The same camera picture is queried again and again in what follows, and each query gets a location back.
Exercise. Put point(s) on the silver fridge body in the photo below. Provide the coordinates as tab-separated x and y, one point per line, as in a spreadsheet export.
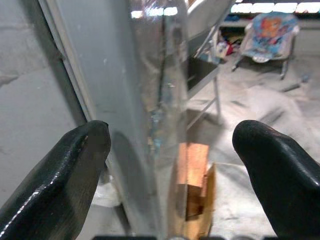
112	75

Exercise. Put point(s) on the white folding table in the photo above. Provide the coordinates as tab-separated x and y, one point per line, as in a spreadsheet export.
207	15

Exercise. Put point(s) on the colourful baby bouncer seat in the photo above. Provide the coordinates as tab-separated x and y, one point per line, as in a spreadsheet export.
270	35

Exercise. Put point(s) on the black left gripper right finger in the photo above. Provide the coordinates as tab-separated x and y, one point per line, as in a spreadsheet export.
282	180

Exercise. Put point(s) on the white floor sheet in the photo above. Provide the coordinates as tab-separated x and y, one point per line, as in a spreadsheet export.
250	100

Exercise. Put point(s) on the pile of colourful toys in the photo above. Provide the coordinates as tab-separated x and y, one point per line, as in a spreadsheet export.
228	45

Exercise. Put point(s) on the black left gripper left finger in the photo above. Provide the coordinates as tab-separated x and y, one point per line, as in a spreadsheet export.
52	190

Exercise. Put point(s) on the large red brick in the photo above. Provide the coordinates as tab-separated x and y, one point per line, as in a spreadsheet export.
195	162

